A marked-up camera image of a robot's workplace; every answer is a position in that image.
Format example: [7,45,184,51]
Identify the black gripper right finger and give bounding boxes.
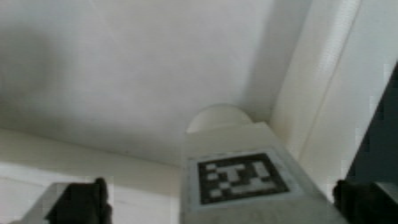
[332,180,398,224]

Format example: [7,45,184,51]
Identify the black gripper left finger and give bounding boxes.
[12,176,113,224]

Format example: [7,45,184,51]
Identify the white table leg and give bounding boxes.
[179,104,348,224]

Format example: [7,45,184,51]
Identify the white square tabletop tray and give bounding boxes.
[0,0,362,224]

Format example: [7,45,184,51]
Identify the white U-shaped fence wall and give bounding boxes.
[298,0,398,201]

